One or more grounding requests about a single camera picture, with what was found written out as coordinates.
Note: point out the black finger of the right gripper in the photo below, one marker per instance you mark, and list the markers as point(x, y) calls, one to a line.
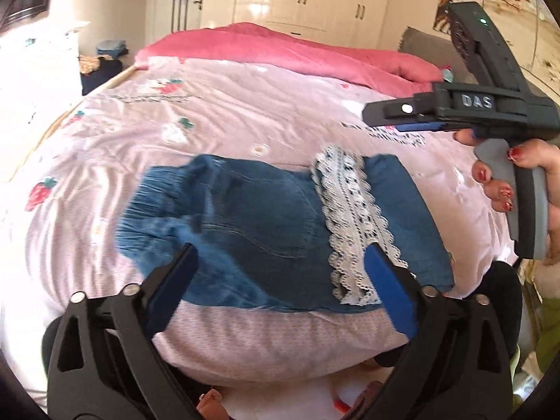
point(393, 112)
point(433, 126)

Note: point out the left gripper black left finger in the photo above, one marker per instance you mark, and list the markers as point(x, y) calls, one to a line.
point(103, 363)

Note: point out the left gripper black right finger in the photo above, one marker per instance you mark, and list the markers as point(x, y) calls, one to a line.
point(455, 365)

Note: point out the blue denim pants lace trim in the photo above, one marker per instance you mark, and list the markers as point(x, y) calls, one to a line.
point(289, 241)

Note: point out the left hand thumb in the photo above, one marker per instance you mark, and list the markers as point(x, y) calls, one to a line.
point(210, 406)

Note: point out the grey padded headboard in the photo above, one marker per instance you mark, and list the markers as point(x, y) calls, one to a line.
point(437, 51)

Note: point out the pink strawberry bear bedsheet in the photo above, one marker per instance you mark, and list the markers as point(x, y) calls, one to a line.
point(61, 211)

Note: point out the pink plush comforter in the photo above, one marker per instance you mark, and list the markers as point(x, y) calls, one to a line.
point(389, 72)

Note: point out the white drawer dresser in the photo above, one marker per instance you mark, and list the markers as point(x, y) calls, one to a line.
point(40, 76)

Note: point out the blue folded clothes pile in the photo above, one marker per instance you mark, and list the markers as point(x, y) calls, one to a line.
point(112, 48)

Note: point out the floral wall painting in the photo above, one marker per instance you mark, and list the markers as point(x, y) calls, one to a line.
point(530, 31)

